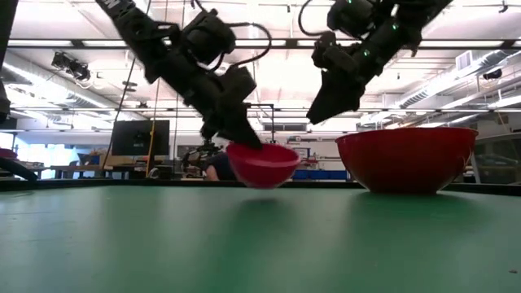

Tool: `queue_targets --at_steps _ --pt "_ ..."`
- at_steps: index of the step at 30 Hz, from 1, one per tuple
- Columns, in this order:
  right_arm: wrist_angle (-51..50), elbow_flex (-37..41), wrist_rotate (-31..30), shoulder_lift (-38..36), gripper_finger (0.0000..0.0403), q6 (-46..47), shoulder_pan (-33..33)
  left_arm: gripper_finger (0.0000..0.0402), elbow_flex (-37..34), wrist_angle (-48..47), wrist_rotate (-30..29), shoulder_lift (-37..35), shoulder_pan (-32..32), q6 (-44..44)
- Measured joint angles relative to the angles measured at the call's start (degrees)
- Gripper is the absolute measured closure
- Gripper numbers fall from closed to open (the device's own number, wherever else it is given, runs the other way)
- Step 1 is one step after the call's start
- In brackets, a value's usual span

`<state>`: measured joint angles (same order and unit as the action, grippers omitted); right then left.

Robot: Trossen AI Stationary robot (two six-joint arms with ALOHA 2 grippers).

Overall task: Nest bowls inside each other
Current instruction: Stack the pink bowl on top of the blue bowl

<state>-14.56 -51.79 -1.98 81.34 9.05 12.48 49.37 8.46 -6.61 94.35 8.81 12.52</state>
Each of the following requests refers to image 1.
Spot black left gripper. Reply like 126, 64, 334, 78
156, 47, 264, 150

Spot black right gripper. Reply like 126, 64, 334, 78
305, 29, 402, 125

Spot small pink bowl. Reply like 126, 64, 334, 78
225, 142, 302, 190

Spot person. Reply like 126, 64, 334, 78
204, 151, 238, 181

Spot blue storage bins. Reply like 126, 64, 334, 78
292, 169, 349, 181

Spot black computer monitor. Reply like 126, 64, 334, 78
111, 119, 171, 157

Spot large red bowl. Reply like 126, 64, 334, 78
335, 126, 479, 195

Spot wooden work table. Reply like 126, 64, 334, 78
50, 163, 148, 181

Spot green table mat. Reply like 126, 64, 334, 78
0, 185, 521, 293

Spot black ceiling-mounted device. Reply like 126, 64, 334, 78
50, 51, 92, 82

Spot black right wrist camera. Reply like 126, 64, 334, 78
311, 31, 360, 72

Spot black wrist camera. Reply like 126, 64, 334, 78
182, 9, 238, 65
311, 31, 360, 72

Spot yellow hanging strap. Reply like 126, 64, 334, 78
145, 79, 162, 178

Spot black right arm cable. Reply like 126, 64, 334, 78
297, 0, 327, 38

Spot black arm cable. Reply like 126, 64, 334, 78
225, 21, 274, 68
297, 0, 327, 38

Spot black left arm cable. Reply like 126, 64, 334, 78
225, 21, 274, 68

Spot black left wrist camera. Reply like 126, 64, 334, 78
182, 9, 238, 65

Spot black curved hose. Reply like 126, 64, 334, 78
0, 156, 40, 182

